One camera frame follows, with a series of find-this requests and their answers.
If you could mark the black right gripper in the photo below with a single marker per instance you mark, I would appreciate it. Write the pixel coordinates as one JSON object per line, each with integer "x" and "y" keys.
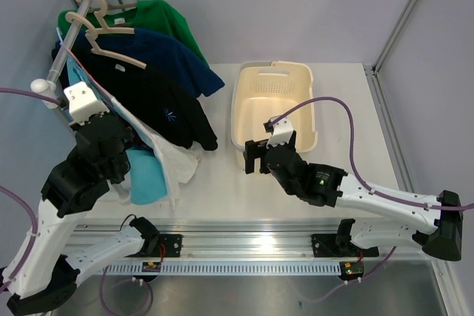
{"x": 255, "y": 150}

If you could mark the beige wooden hanger rear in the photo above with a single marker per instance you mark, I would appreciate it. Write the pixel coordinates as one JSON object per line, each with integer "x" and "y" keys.
{"x": 104, "y": 5}

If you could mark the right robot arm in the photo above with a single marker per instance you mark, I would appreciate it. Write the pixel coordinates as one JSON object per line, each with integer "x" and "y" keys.
{"x": 432, "y": 223}

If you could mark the white red print t shirt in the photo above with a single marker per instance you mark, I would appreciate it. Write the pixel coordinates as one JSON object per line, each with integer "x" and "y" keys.
{"x": 174, "y": 160}

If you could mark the navy blue t shirt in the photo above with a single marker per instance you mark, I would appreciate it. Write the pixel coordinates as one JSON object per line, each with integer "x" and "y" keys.
{"x": 122, "y": 80}

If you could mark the cream plastic laundry basket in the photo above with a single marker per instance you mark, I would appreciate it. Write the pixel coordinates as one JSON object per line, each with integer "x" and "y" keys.
{"x": 263, "y": 90}

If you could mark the aluminium mounting rail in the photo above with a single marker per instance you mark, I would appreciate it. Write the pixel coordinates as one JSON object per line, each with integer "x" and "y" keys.
{"x": 235, "y": 240}

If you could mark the grey metal clothes rail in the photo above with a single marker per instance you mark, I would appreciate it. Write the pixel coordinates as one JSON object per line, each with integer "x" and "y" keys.
{"x": 45, "y": 89}

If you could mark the pink wire hanger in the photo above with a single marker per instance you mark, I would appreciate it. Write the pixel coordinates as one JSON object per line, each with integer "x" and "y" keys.
{"x": 76, "y": 73}

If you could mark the light blue t shirt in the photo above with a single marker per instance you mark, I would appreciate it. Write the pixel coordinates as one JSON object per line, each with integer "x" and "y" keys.
{"x": 148, "y": 178}

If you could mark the aluminium frame post right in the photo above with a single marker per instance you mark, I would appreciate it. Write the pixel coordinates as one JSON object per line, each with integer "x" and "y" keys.
{"x": 395, "y": 34}

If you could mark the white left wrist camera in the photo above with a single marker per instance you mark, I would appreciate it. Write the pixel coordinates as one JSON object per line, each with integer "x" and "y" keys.
{"x": 83, "y": 103}

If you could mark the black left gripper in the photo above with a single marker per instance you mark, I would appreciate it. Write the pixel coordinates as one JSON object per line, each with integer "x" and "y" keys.
{"x": 126, "y": 131}

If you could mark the white slotted cable duct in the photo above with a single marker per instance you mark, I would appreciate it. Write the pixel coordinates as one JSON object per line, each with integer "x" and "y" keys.
{"x": 234, "y": 268}

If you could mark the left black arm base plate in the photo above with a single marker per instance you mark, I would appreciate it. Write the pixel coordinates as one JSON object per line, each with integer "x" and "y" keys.
{"x": 171, "y": 244}

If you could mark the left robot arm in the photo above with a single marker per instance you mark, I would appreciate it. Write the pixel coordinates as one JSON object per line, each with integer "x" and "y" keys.
{"x": 41, "y": 277}

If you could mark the green t shirt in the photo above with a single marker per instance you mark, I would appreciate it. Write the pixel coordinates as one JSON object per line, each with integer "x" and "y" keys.
{"x": 166, "y": 20}

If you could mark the black t shirt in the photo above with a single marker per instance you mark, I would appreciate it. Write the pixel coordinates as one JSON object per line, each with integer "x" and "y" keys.
{"x": 153, "y": 98}

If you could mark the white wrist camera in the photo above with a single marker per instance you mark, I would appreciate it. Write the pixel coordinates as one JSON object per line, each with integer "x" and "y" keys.
{"x": 280, "y": 130}
{"x": 83, "y": 103}

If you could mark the beige wooden hanger front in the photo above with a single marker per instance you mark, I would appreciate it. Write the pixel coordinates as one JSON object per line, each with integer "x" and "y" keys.
{"x": 92, "y": 34}

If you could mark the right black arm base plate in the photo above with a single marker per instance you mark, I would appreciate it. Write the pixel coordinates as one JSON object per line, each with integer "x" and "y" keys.
{"x": 325, "y": 246}

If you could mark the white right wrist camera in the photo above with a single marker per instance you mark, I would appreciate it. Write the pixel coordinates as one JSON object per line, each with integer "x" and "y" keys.
{"x": 280, "y": 130}

